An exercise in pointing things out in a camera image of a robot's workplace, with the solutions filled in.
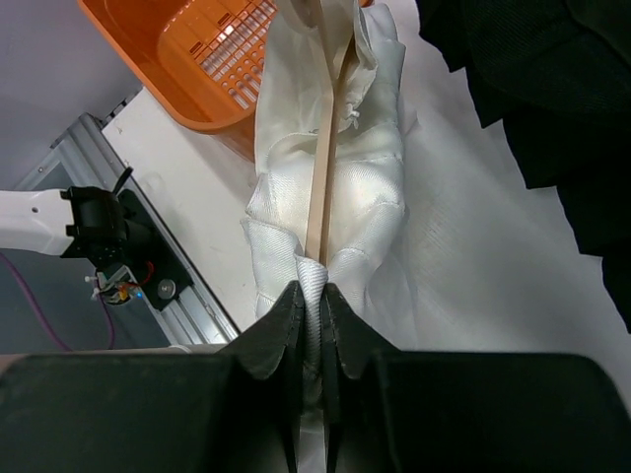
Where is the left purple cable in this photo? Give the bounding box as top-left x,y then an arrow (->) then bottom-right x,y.
0,250 -> 117,352

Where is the black garment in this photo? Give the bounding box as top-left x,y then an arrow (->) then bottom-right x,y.
417,1 -> 630,320

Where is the beige wooden hanger front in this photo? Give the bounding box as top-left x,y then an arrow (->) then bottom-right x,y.
292,1 -> 357,265

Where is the orange plastic basket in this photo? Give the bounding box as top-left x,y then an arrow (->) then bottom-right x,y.
79,1 -> 277,161

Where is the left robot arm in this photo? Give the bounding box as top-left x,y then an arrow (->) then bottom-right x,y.
1,168 -> 160,305

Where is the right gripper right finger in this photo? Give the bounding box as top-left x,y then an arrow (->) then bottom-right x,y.
322,284 -> 630,472

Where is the aluminium mounting rail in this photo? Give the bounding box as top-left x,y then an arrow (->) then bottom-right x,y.
1,113 -> 240,346

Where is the white pleated skirt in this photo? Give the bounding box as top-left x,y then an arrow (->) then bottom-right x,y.
240,0 -> 631,473

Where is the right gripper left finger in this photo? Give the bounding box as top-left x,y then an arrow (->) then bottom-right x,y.
1,282 -> 306,472

